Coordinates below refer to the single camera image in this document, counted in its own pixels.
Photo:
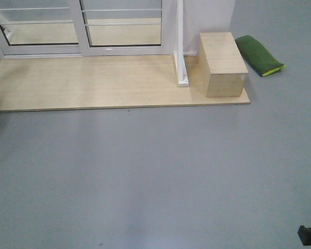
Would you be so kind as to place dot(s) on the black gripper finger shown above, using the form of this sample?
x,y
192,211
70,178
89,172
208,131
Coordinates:
x,y
304,234

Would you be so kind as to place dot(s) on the white sliding glass door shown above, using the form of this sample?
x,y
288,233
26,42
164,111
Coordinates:
x,y
124,28

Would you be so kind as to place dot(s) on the white fixed glass door panel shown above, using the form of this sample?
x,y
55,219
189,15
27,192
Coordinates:
x,y
41,27

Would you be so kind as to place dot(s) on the light wooden floor platform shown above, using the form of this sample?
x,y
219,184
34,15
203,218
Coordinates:
x,y
100,82

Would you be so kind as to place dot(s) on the light wooden box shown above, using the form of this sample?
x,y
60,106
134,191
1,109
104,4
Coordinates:
x,y
223,70

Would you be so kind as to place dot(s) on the green cushion bag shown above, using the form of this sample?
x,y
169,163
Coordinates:
x,y
257,56

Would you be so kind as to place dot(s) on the white door frame post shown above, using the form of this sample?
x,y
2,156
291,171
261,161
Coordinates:
x,y
181,71

